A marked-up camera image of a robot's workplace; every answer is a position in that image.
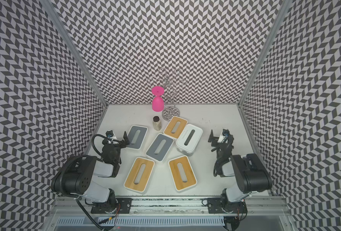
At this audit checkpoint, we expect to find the grey lid box centre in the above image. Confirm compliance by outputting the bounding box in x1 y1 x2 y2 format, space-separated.
145 133 174 162

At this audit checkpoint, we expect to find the aluminium front rail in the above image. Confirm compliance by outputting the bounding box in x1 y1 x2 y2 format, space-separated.
47 195 292 231

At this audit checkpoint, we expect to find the grey lid box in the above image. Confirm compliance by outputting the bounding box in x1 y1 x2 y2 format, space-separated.
145 133 174 162
127 125 148 150

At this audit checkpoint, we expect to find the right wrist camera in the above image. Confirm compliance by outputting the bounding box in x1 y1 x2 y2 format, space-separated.
218 129 231 143

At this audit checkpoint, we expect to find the grey lid box left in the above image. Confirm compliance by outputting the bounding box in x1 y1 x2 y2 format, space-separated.
127 125 148 150

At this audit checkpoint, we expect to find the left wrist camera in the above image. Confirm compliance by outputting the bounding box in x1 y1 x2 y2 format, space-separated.
106 130 115 140

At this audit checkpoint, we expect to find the small brown-capped jar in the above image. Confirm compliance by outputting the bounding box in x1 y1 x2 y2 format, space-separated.
153 116 162 131

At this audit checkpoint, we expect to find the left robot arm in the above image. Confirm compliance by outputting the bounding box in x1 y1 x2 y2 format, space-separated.
51 130 130 214

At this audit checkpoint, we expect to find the bamboo lid box back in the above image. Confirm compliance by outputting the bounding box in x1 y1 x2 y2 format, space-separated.
163 116 188 139

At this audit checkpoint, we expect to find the pink plastic goblet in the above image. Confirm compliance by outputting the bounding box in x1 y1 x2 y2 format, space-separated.
151 86 165 112

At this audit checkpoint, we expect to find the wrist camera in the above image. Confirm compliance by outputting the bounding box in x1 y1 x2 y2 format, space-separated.
218 129 231 143
106 130 115 140

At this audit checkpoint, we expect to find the bamboo lid box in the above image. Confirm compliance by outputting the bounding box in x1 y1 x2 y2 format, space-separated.
124 157 155 193
168 156 197 192
163 116 188 139

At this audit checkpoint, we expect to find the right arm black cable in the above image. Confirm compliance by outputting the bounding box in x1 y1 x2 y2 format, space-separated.
212 161 226 178

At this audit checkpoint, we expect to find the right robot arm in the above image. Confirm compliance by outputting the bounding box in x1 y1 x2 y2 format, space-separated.
207 129 272 214

